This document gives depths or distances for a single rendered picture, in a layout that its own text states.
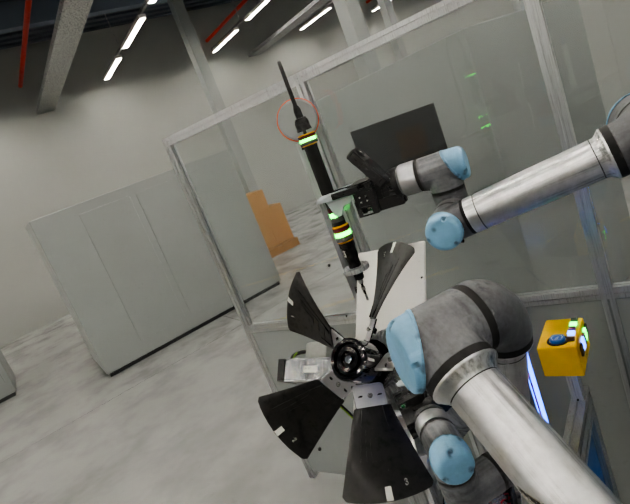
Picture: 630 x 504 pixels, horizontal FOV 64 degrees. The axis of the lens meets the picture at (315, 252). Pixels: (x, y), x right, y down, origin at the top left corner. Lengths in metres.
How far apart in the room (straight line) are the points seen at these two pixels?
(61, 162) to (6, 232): 1.99
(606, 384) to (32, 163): 12.46
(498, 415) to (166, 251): 6.15
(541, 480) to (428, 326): 0.24
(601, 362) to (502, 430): 1.38
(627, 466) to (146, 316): 5.49
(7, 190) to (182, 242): 7.04
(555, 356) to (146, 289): 5.66
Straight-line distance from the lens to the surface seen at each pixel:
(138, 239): 6.61
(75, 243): 6.50
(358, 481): 1.38
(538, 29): 1.76
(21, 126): 13.43
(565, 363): 1.51
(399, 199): 1.19
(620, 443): 2.28
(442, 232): 1.02
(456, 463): 1.00
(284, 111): 1.94
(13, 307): 13.16
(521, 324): 0.85
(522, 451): 0.72
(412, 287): 1.66
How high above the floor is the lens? 1.81
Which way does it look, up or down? 12 degrees down
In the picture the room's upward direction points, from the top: 21 degrees counter-clockwise
